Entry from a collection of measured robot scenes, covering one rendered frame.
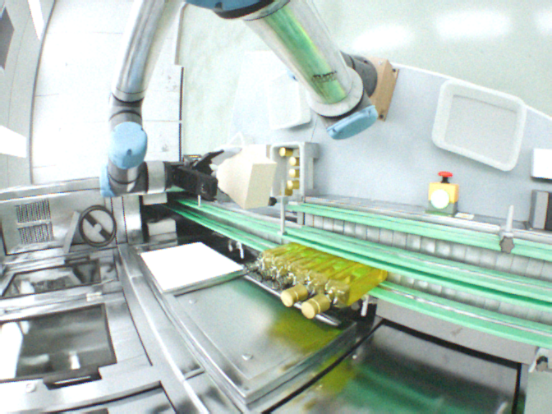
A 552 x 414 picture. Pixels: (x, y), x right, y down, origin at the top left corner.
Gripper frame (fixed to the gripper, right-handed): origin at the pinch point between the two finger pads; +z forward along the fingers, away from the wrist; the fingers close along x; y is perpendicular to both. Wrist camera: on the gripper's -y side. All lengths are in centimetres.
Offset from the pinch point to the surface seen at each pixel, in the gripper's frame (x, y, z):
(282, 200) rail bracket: 7.0, -4.8, 13.5
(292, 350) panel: 24.1, -38.1, -5.7
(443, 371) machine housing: 17, -67, 13
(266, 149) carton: 0.0, 25.4, 28.0
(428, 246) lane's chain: -1, -46, 23
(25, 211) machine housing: 41, 75, -80
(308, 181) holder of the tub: 4.2, 1.0, 29.8
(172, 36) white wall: -110, 472, 89
